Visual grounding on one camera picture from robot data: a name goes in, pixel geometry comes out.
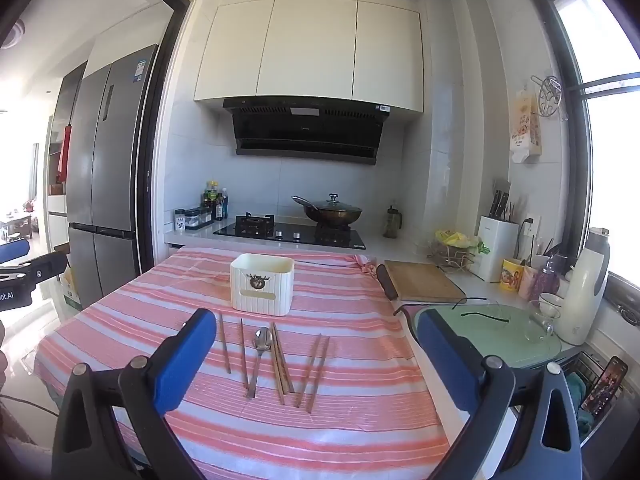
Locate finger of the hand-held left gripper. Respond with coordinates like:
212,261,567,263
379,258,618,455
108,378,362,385
0,239,30,264

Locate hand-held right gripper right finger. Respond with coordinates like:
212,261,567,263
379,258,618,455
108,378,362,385
416,312,586,480

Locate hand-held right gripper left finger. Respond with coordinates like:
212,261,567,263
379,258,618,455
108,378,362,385
50,308,218,480

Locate wooden chopstick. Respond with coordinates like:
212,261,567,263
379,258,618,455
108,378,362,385
273,322,296,394
306,336,331,414
218,312,232,375
270,323,286,406
296,333,323,408
239,318,250,392

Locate metal spoon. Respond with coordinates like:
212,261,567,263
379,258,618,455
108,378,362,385
246,326,273,400

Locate cream ribbed utensil holder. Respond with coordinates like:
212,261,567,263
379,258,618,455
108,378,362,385
230,253,296,317

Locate small wooden table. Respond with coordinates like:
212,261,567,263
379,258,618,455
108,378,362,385
0,212,35,241

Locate cardboard box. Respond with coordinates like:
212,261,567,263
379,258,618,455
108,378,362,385
61,255,83,311

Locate wooden cutting board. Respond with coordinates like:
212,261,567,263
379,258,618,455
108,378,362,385
384,260,467,303

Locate clear glass cup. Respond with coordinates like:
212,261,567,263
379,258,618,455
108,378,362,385
527,300,556,343

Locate black oblong object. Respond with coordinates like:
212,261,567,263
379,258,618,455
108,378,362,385
376,263,399,301

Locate yellow printed mug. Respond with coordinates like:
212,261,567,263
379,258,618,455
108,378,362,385
501,257,525,291

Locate pink striped tablecloth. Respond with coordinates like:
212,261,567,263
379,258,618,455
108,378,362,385
34,245,453,480

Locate pink cup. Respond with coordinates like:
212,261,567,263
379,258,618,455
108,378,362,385
518,265,538,301

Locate white bowl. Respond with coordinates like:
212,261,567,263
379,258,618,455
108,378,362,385
537,292,564,318

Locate white knife block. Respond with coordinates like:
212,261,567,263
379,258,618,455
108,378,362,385
475,216,520,282

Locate yellow plastic bag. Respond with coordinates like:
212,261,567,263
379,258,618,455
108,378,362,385
435,230,473,248

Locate purple soap dispenser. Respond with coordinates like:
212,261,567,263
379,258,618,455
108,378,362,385
530,255,561,303

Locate grey refrigerator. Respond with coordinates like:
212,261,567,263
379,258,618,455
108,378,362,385
66,44,160,308

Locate black spice jar rack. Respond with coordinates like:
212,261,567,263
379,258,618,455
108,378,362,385
184,206,215,230

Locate white thermos jug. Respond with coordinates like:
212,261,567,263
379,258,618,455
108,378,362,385
556,228,611,346

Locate smartphone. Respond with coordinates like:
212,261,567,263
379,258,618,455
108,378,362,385
580,356,629,417

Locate black gas stove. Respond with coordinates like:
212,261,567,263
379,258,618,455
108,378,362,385
213,213,367,251

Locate dark wok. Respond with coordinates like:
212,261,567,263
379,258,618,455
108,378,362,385
292,195,364,227

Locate glass wok lid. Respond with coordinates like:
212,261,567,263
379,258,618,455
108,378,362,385
312,193,352,212

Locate hanging printed paper bag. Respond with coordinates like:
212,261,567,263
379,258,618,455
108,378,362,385
510,87,543,163

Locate window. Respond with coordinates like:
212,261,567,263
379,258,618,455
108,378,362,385
520,0,640,311

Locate black range hood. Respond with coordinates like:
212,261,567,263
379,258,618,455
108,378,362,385
222,96,392,166

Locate thin black wire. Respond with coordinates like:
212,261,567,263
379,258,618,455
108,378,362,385
393,296,512,323

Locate wire fruit basket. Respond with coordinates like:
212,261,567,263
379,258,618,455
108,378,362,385
427,237,478,273

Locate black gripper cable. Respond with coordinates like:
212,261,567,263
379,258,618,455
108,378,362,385
0,394,58,417

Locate black wire basket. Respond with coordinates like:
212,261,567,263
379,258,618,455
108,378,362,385
560,350,631,446

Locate black handled kitchen knives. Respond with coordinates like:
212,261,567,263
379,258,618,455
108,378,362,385
492,177,513,223

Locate hanging wire steamer rack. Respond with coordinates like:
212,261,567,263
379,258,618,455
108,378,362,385
530,75,568,121

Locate white wall cabinet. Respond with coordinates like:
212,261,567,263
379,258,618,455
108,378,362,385
194,0,425,113

